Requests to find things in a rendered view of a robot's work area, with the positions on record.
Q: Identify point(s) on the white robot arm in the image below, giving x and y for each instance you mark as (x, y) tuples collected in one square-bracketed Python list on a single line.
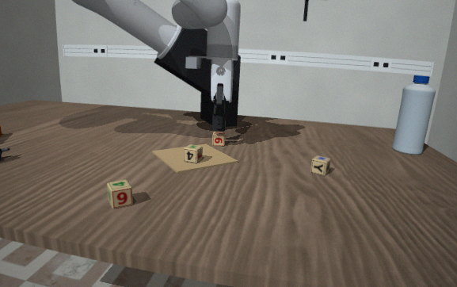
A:
[(222, 17)]

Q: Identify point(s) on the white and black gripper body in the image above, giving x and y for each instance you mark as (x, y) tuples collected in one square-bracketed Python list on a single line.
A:
[(222, 71)]

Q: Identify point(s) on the tan flat mat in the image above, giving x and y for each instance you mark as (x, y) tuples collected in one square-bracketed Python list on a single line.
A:
[(174, 158)]

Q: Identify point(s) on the beige toy block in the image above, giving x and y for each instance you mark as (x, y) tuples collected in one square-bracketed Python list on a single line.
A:
[(218, 139)]

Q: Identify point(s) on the wooden toy block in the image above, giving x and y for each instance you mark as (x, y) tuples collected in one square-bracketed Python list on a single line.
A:
[(193, 153), (120, 194)]

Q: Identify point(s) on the white plastic bottle with blue cap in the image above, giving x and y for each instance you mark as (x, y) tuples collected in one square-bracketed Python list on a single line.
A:
[(413, 117)]

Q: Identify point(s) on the beige letter block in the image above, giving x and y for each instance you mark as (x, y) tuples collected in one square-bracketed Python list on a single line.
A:
[(320, 165)]

